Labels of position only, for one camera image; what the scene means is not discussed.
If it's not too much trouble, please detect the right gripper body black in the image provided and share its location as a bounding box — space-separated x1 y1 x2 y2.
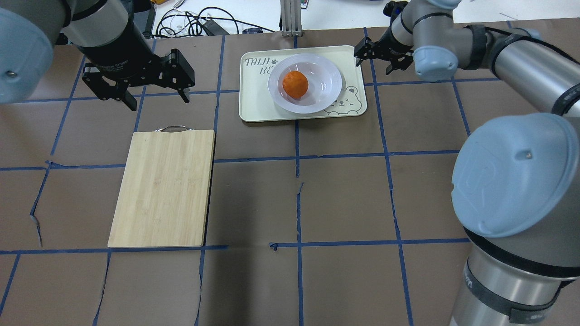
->
353 28 414 68

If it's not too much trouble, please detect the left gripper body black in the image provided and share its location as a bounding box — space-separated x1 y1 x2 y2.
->
82 20 195 101

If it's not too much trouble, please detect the white round plate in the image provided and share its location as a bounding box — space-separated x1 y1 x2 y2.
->
267 53 343 114

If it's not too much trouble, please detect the orange fruit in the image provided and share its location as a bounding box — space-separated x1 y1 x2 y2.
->
282 71 309 100

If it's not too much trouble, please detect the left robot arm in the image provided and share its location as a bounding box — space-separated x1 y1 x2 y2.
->
0 0 195 111

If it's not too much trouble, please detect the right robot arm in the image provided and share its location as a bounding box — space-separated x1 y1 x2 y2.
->
354 0 580 326

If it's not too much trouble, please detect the cream bear tray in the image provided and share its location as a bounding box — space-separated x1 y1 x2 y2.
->
239 45 368 122

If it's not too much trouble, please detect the bamboo cutting board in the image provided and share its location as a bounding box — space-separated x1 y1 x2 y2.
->
107 129 216 248

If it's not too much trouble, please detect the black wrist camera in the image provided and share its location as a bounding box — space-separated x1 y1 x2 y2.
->
382 0 409 20

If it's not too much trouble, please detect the aluminium frame post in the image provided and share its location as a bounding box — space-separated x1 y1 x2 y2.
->
280 0 303 37

